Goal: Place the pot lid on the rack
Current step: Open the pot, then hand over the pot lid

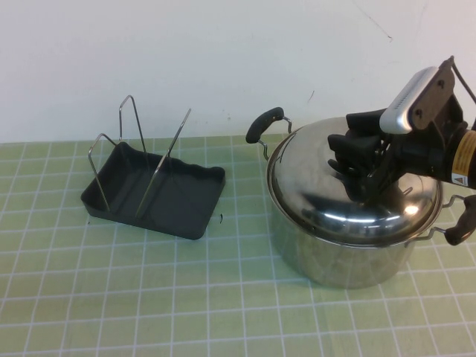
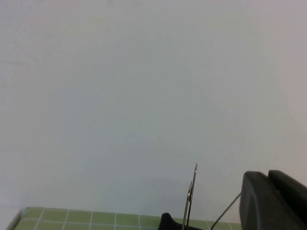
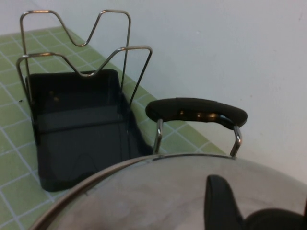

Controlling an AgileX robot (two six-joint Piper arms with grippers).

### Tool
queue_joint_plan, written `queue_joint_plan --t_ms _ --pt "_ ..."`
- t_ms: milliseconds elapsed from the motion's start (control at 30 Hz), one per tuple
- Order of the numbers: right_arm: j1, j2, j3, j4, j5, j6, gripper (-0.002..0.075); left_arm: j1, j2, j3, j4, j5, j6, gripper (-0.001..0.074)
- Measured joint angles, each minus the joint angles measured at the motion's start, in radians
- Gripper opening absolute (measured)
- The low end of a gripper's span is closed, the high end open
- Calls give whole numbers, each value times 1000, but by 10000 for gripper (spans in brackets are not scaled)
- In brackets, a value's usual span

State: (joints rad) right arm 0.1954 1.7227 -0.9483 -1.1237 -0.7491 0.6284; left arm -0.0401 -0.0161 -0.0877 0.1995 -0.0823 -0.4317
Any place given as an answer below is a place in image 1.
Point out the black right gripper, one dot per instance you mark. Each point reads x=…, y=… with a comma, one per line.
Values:
x=420, y=156

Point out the stainless steel pot lid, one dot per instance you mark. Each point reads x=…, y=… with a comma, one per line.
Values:
x=305, y=186

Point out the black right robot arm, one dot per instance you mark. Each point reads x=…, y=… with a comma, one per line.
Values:
x=466, y=156

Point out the black lid rack tray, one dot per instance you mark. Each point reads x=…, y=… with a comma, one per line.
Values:
x=186, y=208

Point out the green checked tablecloth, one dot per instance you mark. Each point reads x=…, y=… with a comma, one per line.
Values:
x=186, y=316

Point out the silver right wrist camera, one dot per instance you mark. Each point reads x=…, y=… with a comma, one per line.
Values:
x=405, y=100

